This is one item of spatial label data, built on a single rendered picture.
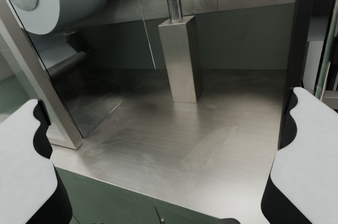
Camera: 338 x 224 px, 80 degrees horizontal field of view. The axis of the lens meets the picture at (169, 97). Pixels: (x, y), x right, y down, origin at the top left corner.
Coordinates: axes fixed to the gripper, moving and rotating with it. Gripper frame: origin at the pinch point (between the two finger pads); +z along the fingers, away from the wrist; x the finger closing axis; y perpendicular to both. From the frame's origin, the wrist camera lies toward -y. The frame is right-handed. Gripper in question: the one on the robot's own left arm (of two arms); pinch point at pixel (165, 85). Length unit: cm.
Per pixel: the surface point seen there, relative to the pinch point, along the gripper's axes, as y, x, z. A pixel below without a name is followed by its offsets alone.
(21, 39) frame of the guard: 5.2, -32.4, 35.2
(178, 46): 13, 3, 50
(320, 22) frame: 1.9, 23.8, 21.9
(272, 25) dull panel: 11, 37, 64
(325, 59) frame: 6.9, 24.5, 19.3
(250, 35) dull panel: 16, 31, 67
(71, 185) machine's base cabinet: 54, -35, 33
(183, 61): 18, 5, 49
